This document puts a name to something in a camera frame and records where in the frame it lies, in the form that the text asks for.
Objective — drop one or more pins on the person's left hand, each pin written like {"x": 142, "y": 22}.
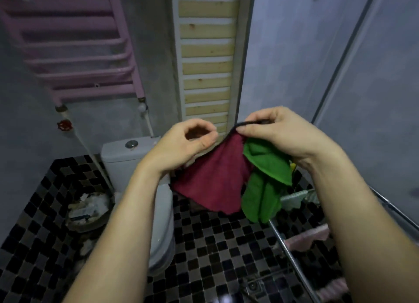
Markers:
{"x": 170, "y": 148}

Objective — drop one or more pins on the person's right hand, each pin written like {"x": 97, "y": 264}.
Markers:
{"x": 294, "y": 135}

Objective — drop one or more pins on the person's right thumb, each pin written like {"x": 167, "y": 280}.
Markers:
{"x": 266, "y": 124}

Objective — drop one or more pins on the person's left thumb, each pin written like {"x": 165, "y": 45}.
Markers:
{"x": 208, "y": 143}

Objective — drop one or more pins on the maroon cloth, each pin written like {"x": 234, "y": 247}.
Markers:
{"x": 212, "y": 178}

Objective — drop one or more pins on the person's right forearm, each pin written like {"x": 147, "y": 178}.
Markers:
{"x": 363, "y": 227}

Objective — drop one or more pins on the person's left forearm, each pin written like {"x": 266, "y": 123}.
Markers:
{"x": 121, "y": 234}

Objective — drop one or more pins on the white water pipe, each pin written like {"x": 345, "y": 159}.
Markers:
{"x": 148, "y": 121}

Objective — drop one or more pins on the chrome flush button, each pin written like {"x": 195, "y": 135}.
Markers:
{"x": 131, "y": 144}

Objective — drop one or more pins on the pale green cloth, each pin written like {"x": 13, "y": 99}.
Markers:
{"x": 296, "y": 199}

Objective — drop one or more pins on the white toilet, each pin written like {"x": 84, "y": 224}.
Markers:
{"x": 162, "y": 214}

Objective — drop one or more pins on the wooden slatted panel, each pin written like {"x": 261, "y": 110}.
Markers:
{"x": 206, "y": 57}

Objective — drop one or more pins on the white framed sliding door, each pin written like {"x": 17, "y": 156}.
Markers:
{"x": 366, "y": 67}

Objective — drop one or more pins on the pink cloth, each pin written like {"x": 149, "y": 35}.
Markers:
{"x": 307, "y": 238}

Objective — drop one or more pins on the metal drying rack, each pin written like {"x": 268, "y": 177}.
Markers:
{"x": 288, "y": 250}

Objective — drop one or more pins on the waste bin with paper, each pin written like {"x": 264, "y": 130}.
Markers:
{"x": 88, "y": 211}

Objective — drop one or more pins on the metal floor drain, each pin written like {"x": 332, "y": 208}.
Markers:
{"x": 252, "y": 285}

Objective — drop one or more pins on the pink towel radiator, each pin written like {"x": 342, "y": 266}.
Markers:
{"x": 81, "y": 50}

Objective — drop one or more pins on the pink fluffy item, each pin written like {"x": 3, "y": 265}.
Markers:
{"x": 330, "y": 289}

